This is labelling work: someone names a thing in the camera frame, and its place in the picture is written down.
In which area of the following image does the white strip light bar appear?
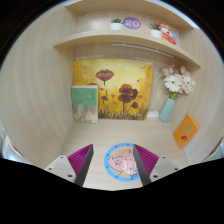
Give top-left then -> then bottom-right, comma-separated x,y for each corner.
111,42 -> 174,60

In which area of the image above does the yellow poppy painting canvas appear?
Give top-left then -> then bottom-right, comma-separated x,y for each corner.
73,58 -> 154,121

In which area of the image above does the orange booklet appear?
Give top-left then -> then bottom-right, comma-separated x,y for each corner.
173,113 -> 200,150

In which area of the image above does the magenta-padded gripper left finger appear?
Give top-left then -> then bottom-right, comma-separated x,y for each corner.
43,143 -> 95,187

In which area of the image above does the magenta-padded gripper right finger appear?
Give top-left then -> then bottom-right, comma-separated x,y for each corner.
132,143 -> 183,187

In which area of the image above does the pale teal faceted vase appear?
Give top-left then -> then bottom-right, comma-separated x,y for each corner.
158,97 -> 176,123

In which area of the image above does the green and beige book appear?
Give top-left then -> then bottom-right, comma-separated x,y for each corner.
71,84 -> 100,124

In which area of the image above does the pink and white flower bouquet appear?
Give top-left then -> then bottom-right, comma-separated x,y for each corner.
160,64 -> 196,100

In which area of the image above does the round blue-rimmed cartoon mouse pad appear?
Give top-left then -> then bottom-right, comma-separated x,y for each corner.
103,142 -> 141,182

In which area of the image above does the white charger block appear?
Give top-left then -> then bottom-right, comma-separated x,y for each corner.
146,107 -> 160,119

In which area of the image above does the pink computer mouse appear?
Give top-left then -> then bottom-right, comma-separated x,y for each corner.
124,149 -> 139,177

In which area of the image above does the wooden shelf unit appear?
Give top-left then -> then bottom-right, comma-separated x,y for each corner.
52,0 -> 203,69

